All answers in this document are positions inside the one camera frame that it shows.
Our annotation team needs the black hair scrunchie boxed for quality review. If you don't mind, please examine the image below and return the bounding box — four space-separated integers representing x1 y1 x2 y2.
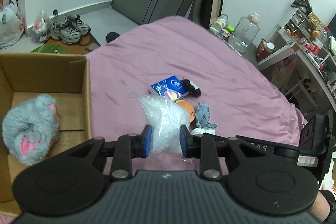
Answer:
181 79 202 98

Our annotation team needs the brown orange doormat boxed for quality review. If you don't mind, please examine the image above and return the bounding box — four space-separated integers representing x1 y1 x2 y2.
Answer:
45 34 101 55

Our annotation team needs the white shelf unit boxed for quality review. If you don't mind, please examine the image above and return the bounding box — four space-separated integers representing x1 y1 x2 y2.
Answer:
258 7 335 119

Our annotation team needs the right grey sneaker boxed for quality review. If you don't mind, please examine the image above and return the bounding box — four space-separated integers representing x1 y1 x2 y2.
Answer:
64 14 91 36

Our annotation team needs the brown cardboard box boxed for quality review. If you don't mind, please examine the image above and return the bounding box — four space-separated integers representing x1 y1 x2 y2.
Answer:
1 53 104 223

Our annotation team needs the large white plastic bag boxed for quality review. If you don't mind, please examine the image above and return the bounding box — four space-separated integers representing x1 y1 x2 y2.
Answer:
0 0 25 50

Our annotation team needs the clear plastic water jug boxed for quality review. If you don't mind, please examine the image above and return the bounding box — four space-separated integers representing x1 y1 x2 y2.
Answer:
228 12 260 53

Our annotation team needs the blue tissue pack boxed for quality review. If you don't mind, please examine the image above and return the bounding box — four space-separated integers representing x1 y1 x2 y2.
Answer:
149 76 189 101

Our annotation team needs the orange burger plush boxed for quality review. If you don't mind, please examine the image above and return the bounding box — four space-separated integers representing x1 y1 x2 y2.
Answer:
176 100 195 123

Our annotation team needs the green leaf cartoon rug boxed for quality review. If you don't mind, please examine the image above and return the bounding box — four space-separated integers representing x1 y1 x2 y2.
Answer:
31 44 66 54

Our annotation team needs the small clear plastic bag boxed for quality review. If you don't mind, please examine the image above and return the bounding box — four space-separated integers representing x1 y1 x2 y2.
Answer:
31 11 52 43

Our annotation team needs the pink bed sheet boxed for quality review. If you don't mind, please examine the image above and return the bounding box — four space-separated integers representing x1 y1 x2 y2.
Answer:
87 16 306 145

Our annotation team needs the black slipper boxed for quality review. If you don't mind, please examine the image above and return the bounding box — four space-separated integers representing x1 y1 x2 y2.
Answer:
106 32 120 43

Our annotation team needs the grey sneaker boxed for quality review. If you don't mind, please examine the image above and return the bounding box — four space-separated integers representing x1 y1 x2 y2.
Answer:
64 14 91 36
51 22 81 45

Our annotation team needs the left grey sneaker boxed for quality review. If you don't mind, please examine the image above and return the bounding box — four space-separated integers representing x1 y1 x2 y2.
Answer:
51 22 81 45

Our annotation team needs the grey felt fish toy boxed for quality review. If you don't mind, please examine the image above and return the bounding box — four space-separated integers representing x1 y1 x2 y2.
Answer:
195 102 218 130

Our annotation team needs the clear bubble wrap bag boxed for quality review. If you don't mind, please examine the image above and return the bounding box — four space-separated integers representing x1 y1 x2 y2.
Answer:
129 93 192 164

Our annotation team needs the grey fluffy plush toy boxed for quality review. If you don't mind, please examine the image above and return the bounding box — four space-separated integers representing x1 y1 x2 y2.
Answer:
2 94 60 166

